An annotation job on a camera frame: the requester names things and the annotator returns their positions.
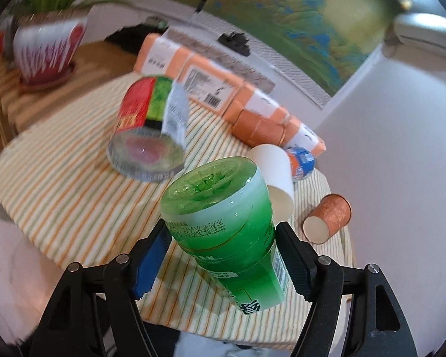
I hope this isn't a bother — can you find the copper paper cup lying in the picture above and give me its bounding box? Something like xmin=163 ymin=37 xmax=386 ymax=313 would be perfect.
xmin=302 ymin=193 xmax=352 ymax=244

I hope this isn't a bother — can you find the white paper cup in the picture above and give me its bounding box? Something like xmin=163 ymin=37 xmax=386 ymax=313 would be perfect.
xmin=247 ymin=144 xmax=295 ymax=226

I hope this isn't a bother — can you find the red green labelled plastic cup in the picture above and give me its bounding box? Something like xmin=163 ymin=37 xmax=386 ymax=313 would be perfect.
xmin=107 ymin=75 xmax=189 ymax=182

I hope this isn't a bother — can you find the brown paper cup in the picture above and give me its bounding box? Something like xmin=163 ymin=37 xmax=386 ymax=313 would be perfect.
xmin=231 ymin=110 xmax=285 ymax=148

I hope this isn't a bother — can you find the orange tissue pack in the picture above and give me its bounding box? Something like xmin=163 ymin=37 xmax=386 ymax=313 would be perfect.
xmin=282 ymin=115 xmax=326 ymax=157
xmin=222 ymin=83 xmax=290 ymax=124
xmin=134 ymin=33 xmax=194 ymax=80
xmin=179 ymin=54 xmax=245 ymax=116

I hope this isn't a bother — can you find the wooden slatted bench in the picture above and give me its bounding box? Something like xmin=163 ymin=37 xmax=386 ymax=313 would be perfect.
xmin=0 ymin=41 xmax=137 ymax=150

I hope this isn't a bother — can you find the orange tissue pack near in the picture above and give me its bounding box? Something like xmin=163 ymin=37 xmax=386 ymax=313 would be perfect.
xmin=179 ymin=54 xmax=245 ymax=116

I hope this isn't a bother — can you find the orange tissue pack far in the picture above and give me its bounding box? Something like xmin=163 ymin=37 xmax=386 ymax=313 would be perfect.
xmin=134 ymin=33 xmax=194 ymax=80

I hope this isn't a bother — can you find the red white flower pot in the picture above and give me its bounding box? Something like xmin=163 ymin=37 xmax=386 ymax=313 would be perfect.
xmin=13 ymin=9 xmax=87 ymax=91

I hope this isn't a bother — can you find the landscape painting mural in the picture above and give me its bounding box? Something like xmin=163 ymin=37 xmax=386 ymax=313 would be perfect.
xmin=173 ymin=0 xmax=401 ymax=96

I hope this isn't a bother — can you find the white air conditioner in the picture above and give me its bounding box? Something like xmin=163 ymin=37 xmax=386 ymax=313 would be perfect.
xmin=384 ymin=13 xmax=446 ymax=58

